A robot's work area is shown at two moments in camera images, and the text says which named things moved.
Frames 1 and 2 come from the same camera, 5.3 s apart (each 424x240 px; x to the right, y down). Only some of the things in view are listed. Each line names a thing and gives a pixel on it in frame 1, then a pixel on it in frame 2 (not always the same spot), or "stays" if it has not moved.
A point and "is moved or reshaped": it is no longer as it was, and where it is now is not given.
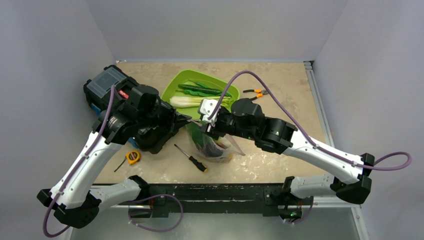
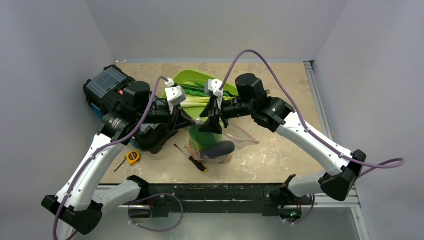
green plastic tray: [182, 76] stays
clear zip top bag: [209, 148] is moved or reshaped
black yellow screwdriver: [198, 164] stays
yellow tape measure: [133, 156] stays
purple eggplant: [210, 150] is moved or reshaped
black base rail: [270, 198] stays
